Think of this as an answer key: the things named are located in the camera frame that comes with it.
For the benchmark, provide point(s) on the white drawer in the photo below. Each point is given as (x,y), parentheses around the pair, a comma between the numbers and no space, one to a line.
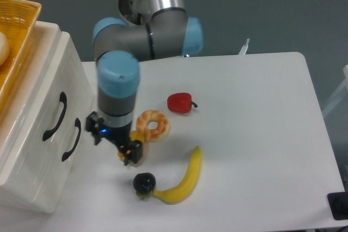
(31,161)

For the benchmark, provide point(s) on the yellow bell pepper toy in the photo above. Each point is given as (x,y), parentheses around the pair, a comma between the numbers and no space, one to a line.
(135,135)

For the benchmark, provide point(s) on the white bracket behind table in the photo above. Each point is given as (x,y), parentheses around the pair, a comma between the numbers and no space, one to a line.
(244,48)

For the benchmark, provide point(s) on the red bell pepper toy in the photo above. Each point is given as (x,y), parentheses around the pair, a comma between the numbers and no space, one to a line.
(181,103)

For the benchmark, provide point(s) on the white bun in basket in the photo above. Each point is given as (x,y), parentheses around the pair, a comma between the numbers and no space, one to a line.
(4,48)

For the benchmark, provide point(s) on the yellow banana toy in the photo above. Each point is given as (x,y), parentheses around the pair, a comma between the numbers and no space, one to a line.
(183,190)

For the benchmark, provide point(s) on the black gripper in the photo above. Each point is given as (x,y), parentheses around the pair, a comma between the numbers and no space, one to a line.
(119,136)

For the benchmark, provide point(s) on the braided donut toy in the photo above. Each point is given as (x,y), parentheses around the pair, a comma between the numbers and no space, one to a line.
(153,124)

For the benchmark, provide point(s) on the black lower drawer handle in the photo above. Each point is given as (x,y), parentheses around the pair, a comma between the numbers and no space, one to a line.
(74,141)

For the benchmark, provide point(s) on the dark purple eggplant toy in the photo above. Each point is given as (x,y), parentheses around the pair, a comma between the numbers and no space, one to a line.
(144,184)

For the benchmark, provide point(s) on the orange wicker basket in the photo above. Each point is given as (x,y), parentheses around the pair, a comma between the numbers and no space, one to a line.
(18,18)

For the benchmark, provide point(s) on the black top drawer handle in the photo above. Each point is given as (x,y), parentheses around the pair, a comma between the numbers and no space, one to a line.
(58,117)

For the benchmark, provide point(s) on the white drawer cabinet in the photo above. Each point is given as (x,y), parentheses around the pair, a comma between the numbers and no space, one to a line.
(42,198)

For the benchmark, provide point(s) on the black drawer handle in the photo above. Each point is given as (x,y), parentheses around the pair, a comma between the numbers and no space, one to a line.
(58,117)
(74,141)

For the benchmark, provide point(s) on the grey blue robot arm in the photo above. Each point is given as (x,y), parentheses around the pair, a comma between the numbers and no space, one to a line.
(155,29)

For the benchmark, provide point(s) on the black device at edge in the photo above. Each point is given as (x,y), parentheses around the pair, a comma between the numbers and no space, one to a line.
(338,205)

